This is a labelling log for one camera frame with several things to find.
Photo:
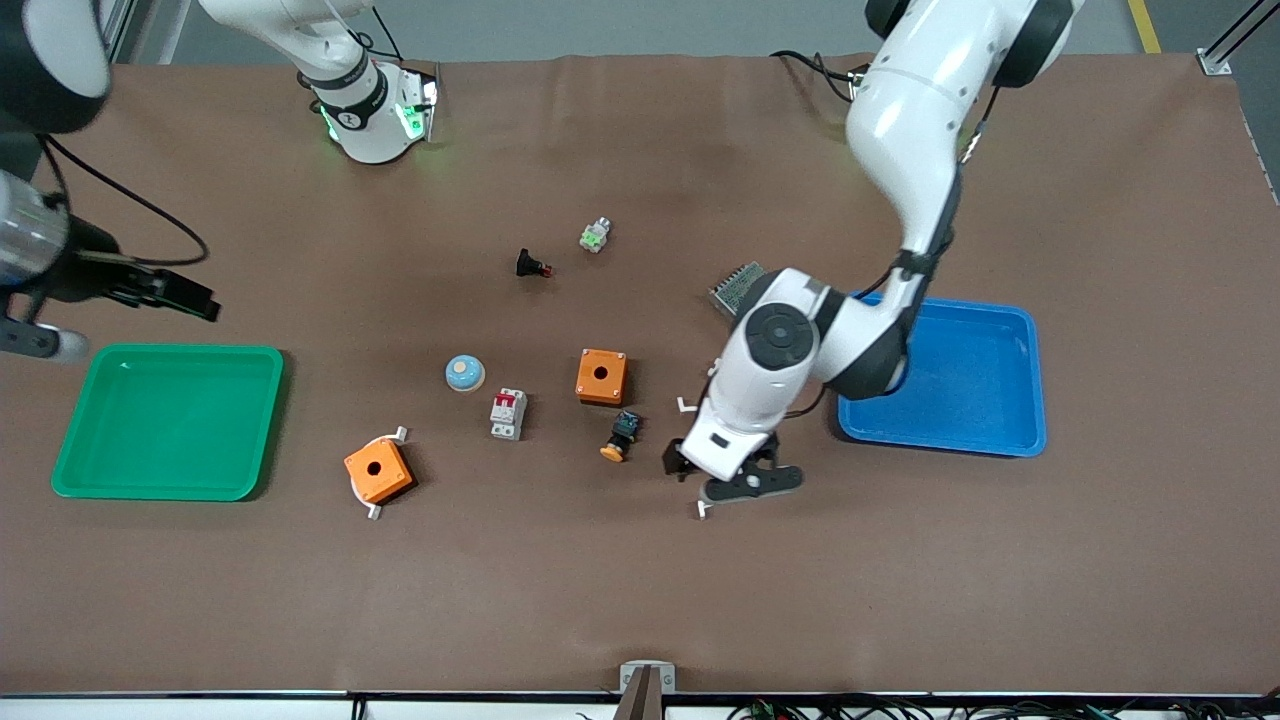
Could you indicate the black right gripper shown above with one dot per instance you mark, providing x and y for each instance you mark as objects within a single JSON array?
[{"x": 88, "y": 270}]

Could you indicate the white green push button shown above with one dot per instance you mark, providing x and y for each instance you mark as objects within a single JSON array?
[{"x": 595, "y": 235}]

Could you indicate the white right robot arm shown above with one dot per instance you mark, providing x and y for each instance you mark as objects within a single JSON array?
[{"x": 365, "y": 110}]

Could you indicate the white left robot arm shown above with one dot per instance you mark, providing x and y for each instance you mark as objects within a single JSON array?
[{"x": 905, "y": 110}]

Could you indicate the orange button box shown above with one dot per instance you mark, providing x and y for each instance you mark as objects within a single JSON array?
[{"x": 601, "y": 376}]

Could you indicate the green plastic tray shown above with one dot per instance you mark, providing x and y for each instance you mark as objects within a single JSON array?
[{"x": 168, "y": 422}]

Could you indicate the blue plastic tray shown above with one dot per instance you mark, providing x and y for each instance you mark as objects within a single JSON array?
[{"x": 975, "y": 385}]

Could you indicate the orange box with white tabs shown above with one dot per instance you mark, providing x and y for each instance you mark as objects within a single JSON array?
[{"x": 378, "y": 470}]

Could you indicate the black red push button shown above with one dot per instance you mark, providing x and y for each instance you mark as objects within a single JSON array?
[{"x": 531, "y": 264}]

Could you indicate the aluminium frame profile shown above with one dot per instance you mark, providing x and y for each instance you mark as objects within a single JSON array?
[{"x": 1235, "y": 40}]

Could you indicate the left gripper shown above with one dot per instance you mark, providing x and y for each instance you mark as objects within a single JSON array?
[{"x": 674, "y": 460}]

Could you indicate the grey metal table bracket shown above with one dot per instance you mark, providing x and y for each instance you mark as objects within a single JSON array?
[{"x": 647, "y": 685}]

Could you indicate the blue dome push button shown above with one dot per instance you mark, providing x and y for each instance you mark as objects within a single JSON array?
[{"x": 465, "y": 372}]

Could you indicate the white red circuit breaker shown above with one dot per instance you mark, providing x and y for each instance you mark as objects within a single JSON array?
[{"x": 508, "y": 414}]

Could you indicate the brown table mat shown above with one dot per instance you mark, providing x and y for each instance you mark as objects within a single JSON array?
[{"x": 640, "y": 600}]

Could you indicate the yellow head button switch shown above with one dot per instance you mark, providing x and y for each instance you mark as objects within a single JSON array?
[{"x": 622, "y": 436}]

